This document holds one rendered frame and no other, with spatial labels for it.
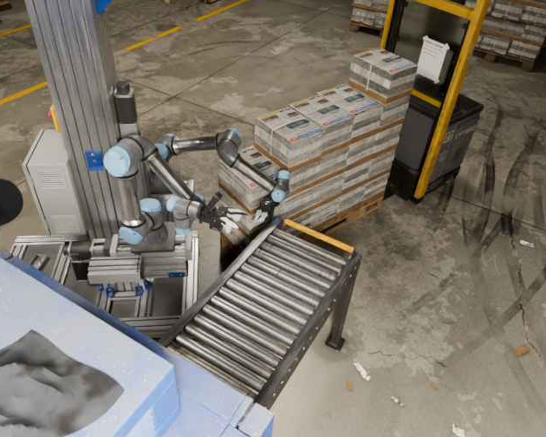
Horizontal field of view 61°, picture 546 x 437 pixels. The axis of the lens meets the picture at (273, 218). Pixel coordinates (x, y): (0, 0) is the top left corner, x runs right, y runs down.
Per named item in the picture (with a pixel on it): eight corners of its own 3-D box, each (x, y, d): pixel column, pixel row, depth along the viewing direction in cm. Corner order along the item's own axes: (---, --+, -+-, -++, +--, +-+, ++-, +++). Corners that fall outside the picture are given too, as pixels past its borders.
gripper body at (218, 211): (228, 224, 211) (204, 216, 213) (229, 207, 206) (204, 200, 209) (221, 232, 205) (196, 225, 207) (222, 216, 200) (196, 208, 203)
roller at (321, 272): (263, 243, 260) (263, 238, 256) (340, 278, 244) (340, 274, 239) (258, 250, 258) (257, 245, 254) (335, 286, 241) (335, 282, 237)
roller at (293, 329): (222, 290, 234) (222, 283, 231) (304, 333, 218) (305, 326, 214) (216, 296, 231) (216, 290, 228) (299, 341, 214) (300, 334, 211)
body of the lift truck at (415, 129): (366, 163, 462) (383, 88, 410) (401, 146, 489) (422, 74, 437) (422, 199, 423) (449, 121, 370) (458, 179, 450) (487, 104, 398)
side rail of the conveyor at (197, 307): (273, 231, 280) (274, 216, 272) (281, 235, 278) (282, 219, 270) (105, 415, 190) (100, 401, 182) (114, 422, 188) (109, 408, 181)
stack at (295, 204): (218, 248, 362) (216, 158, 307) (328, 195, 420) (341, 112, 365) (248, 278, 340) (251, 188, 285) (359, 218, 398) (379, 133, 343)
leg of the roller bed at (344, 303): (332, 336, 306) (349, 265, 262) (341, 341, 304) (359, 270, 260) (328, 342, 303) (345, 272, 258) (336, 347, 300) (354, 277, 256)
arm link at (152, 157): (130, 132, 218) (198, 209, 234) (116, 143, 210) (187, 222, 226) (144, 120, 211) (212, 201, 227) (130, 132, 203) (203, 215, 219)
